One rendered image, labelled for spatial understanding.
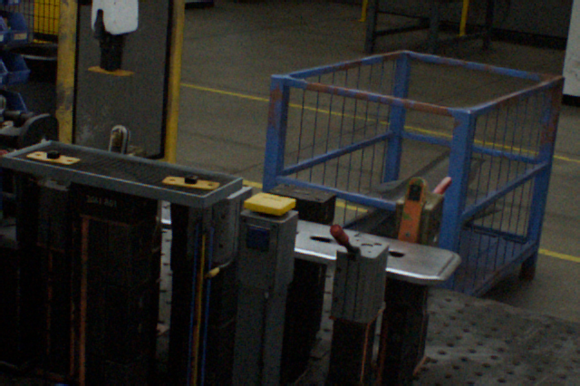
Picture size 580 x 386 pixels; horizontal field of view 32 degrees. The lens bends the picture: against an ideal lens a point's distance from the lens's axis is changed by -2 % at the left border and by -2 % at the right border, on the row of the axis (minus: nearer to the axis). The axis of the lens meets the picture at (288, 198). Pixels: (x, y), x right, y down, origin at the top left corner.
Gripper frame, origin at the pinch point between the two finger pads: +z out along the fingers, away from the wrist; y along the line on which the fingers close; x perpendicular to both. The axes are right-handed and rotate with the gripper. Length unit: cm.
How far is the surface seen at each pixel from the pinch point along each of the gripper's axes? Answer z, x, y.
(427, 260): 27, -65, 1
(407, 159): 129, 54, 478
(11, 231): 31.0, 8.3, -19.8
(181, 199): 12, -36, -39
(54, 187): 20.1, -2.2, -21.6
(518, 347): 57, -80, 42
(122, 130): 18.1, 5.8, 16.0
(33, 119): 8.8, 3.4, -20.7
